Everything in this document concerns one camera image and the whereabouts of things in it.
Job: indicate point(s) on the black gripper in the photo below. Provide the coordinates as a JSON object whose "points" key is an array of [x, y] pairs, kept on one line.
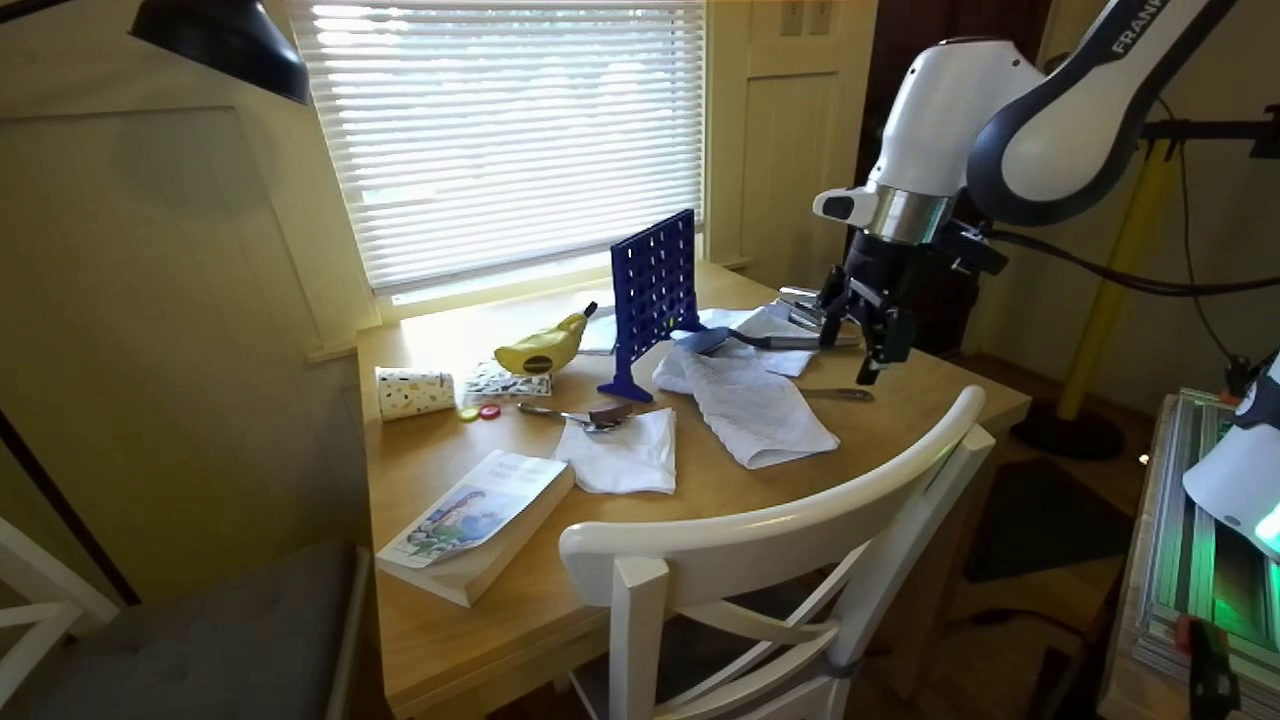
{"points": [[907, 274]]}

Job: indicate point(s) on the white textured cloth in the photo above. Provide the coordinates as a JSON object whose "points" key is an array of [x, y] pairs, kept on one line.
{"points": [[747, 406]]}

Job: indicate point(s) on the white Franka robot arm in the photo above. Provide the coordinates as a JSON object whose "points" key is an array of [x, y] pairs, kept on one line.
{"points": [[945, 104]]}

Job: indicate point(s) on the small brown object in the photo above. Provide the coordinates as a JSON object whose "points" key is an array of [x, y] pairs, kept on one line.
{"points": [[605, 416]]}

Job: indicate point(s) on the silver metal fork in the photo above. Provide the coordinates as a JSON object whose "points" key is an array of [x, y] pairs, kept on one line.
{"points": [[841, 395]]}

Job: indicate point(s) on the white paper sheets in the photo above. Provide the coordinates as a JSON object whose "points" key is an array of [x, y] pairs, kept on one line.
{"points": [[782, 324]]}

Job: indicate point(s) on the blue connect four game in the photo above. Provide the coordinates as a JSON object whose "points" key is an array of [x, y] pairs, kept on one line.
{"points": [[652, 286]]}

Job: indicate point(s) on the white curved-back chair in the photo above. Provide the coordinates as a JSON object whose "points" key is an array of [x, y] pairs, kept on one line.
{"points": [[747, 527]]}

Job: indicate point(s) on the yellow pole with black base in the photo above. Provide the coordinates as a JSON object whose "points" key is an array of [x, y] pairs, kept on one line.
{"points": [[1101, 333]]}

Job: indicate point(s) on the black floor mat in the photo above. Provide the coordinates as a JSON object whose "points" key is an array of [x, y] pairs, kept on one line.
{"points": [[1045, 520]]}

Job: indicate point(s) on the small white napkin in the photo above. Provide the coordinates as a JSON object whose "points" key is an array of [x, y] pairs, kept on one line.
{"points": [[623, 453]]}

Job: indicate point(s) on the dark brown door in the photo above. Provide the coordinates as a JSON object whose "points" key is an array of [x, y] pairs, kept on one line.
{"points": [[962, 20]]}

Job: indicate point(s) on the yellow banana toy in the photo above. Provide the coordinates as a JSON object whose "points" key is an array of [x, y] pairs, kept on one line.
{"points": [[543, 352]]}

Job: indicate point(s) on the bag of game chips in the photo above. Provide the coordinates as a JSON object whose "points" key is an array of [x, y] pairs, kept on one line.
{"points": [[508, 384]]}

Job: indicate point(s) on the metal rack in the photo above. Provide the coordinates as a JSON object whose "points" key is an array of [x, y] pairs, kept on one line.
{"points": [[1163, 572]]}

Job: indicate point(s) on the wide white window blind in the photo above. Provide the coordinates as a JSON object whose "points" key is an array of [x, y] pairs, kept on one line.
{"points": [[495, 146]]}

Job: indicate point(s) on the paperback book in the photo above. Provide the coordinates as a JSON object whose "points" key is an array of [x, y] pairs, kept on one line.
{"points": [[474, 527]]}

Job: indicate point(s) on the small white box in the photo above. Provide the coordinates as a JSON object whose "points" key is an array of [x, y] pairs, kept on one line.
{"points": [[413, 395]]}

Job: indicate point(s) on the black desk lamp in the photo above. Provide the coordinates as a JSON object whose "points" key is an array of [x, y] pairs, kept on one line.
{"points": [[220, 41]]}

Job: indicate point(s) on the white cross-back chair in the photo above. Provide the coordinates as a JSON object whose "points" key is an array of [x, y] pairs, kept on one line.
{"points": [[43, 604]]}

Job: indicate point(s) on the black camera stand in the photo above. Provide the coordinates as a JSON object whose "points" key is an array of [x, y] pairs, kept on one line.
{"points": [[1222, 131]]}

